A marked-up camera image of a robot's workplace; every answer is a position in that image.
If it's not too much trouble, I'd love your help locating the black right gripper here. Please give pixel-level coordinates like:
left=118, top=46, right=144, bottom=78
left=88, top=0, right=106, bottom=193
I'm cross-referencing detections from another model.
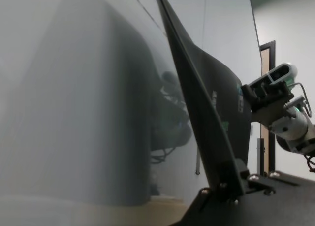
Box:
left=240, top=80, right=295, bottom=126

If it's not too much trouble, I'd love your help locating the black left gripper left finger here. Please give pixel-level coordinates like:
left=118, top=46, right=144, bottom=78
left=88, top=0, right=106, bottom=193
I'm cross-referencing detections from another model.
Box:
left=181, top=183, right=241, bottom=222

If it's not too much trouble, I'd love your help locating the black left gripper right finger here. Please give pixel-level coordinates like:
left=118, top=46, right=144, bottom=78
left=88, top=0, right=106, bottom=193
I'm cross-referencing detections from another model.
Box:
left=235, top=158, right=306, bottom=195

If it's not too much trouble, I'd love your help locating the black robot poster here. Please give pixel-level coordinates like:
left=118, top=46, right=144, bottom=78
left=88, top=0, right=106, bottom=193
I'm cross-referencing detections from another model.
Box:
left=155, top=0, right=252, bottom=197

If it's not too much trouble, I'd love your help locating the black vertical bar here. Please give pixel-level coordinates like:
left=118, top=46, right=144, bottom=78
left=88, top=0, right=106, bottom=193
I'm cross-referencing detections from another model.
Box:
left=257, top=137, right=266, bottom=175

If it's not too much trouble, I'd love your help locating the dark framed tan door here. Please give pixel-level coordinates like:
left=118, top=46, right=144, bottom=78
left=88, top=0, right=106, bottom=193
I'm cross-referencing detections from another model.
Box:
left=259, top=40, right=277, bottom=177

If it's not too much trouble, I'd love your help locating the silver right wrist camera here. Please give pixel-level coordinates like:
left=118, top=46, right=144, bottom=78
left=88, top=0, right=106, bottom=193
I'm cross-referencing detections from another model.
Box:
left=247, top=62, right=299, bottom=89

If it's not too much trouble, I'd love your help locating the right arm wrist cable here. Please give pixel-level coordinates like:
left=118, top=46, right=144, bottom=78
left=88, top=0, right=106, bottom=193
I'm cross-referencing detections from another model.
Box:
left=293, top=82, right=312, bottom=118

